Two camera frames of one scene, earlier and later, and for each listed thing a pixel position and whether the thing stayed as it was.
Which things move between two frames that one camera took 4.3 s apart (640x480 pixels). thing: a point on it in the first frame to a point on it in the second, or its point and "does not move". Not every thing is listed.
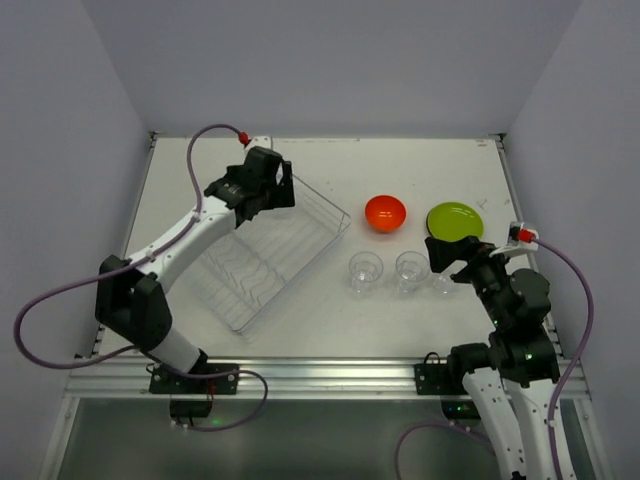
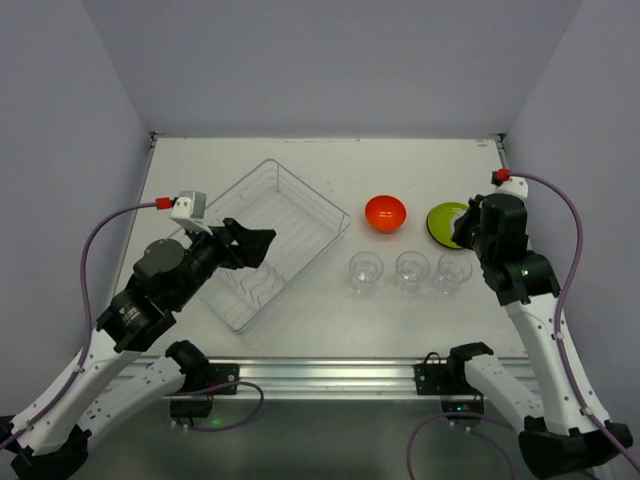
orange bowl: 385,213 does not move
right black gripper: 463,257 to 470,226
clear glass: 365,268 does not move
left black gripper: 279,189 to 228,244
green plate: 454,221 does not move
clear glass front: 411,270 does not move
